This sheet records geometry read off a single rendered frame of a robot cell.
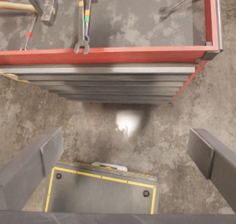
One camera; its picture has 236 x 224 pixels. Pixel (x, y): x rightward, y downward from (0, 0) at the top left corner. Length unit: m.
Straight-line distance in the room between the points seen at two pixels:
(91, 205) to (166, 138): 0.70
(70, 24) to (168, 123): 1.04
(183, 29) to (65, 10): 0.39
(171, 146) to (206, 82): 0.58
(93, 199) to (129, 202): 0.21
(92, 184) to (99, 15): 0.91
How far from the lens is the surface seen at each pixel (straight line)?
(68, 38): 0.59
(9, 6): 0.71
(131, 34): 0.55
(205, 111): 1.46
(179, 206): 1.49
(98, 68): 0.55
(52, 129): 0.16
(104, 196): 1.13
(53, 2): 0.66
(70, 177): 1.17
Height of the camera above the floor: 1.36
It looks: 78 degrees down
